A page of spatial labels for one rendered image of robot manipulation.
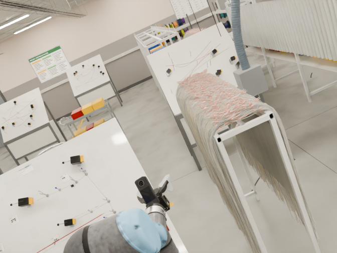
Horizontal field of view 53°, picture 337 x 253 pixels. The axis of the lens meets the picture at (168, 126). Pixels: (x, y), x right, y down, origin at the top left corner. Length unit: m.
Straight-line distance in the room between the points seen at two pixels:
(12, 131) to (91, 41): 5.11
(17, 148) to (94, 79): 3.26
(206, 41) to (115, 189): 3.30
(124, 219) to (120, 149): 1.31
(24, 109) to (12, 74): 4.48
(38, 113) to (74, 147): 6.57
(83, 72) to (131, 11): 3.11
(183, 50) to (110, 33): 7.86
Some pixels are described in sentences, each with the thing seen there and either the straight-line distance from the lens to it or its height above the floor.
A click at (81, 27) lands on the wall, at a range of 12.64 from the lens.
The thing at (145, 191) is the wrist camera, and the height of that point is 1.63.
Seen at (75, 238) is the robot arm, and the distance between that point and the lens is 0.85.
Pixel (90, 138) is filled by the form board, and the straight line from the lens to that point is 2.14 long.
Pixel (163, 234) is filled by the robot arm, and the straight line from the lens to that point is 1.11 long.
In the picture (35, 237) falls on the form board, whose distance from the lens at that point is 2.13.
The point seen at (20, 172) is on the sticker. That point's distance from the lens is 2.21.
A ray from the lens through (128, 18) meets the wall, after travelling 12.56.
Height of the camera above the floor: 2.19
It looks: 18 degrees down
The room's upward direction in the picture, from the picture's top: 25 degrees counter-clockwise
